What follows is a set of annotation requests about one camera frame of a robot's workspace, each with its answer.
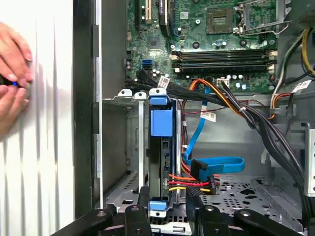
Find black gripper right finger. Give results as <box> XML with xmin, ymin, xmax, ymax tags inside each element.
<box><xmin>186</xmin><ymin>188</ymin><xmax>308</xmax><ymax>236</ymax></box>

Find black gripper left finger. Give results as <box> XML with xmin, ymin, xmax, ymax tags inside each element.
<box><xmin>50</xmin><ymin>186</ymin><xmax>151</xmax><ymax>236</ymax></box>

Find hard disk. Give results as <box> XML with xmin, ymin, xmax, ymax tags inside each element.
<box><xmin>146</xmin><ymin>94</ymin><xmax>182</xmax><ymax>219</ymax></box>

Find black tool with blue ring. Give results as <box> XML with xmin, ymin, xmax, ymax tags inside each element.
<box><xmin>0</xmin><ymin>73</ymin><xmax>20</xmax><ymax>88</ymax></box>

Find metal disk bay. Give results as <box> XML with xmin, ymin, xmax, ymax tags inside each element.
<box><xmin>102</xmin><ymin>88</ymin><xmax>189</xmax><ymax>223</ymax></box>

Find person's right hand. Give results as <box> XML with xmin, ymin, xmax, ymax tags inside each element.
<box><xmin>0</xmin><ymin>83</ymin><xmax>32</xmax><ymax>135</ymax></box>

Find person's left hand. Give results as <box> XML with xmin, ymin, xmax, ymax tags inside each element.
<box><xmin>0</xmin><ymin>22</ymin><xmax>34</xmax><ymax>83</ymax></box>

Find metal optical drive cage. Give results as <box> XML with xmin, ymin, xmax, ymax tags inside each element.
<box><xmin>302</xmin><ymin>122</ymin><xmax>315</xmax><ymax>197</ymax></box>

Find black PC case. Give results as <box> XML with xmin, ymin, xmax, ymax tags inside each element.
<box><xmin>72</xmin><ymin>0</ymin><xmax>315</xmax><ymax>236</ymax></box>

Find RAM slot white clips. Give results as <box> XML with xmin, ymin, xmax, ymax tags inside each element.
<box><xmin>171</xmin><ymin>54</ymin><xmax>277</xmax><ymax>61</ymax></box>
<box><xmin>173</xmin><ymin>66</ymin><xmax>276</xmax><ymax>73</ymax></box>

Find RAM slot black clips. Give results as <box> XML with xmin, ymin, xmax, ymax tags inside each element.
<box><xmin>172</xmin><ymin>61</ymin><xmax>276</xmax><ymax>67</ymax></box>
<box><xmin>171</xmin><ymin>48</ymin><xmax>276</xmax><ymax>55</ymax></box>

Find green motherboard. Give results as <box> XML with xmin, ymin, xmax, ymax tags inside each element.
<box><xmin>125</xmin><ymin>0</ymin><xmax>278</xmax><ymax>94</ymax></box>

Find CPU socket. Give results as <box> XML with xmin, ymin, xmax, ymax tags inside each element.
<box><xmin>206</xmin><ymin>7</ymin><xmax>234</xmax><ymax>35</ymax></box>

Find long black expansion slot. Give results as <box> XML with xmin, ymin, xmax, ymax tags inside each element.
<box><xmin>135</xmin><ymin>0</ymin><xmax>142</xmax><ymax>32</ymax></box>

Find black graphics card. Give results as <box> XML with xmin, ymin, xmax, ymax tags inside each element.
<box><xmin>157</xmin><ymin>0</ymin><xmax>173</xmax><ymax>37</ymax></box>

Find white expansion slot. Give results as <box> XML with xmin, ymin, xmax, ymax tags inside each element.
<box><xmin>145</xmin><ymin>0</ymin><xmax>152</xmax><ymax>24</ymax></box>

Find metal socket cover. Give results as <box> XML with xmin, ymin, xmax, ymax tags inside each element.
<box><xmin>233</xmin><ymin>0</ymin><xmax>292</xmax><ymax>32</ymax></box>

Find grey power supply unit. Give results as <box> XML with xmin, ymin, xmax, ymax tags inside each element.
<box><xmin>275</xmin><ymin>0</ymin><xmax>315</xmax><ymax>30</ymax></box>

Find red orange yellow power wire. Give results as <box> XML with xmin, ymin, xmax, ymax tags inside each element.
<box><xmin>168</xmin><ymin>157</ymin><xmax>221</xmax><ymax>196</ymax></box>

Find blue flat data wire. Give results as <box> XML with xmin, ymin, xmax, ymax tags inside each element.
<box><xmin>182</xmin><ymin>86</ymin><xmax>246</xmax><ymax>181</ymax></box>

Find black cable bundle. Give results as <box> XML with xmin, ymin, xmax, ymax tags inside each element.
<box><xmin>125</xmin><ymin>70</ymin><xmax>306</xmax><ymax>195</ymax></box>

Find orange flat wire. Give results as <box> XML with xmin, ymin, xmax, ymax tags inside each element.
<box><xmin>189</xmin><ymin>78</ymin><xmax>244</xmax><ymax>115</ymax></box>

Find grey multicolour wire bundle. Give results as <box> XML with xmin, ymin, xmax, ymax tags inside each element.
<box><xmin>269</xmin><ymin>31</ymin><xmax>306</xmax><ymax>118</ymax></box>

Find wire locking lever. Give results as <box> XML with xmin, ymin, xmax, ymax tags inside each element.
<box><xmin>238</xmin><ymin>21</ymin><xmax>293</xmax><ymax>37</ymax></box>

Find yellow black power cable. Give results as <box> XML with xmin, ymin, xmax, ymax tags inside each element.
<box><xmin>301</xmin><ymin>28</ymin><xmax>315</xmax><ymax>74</ymax></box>

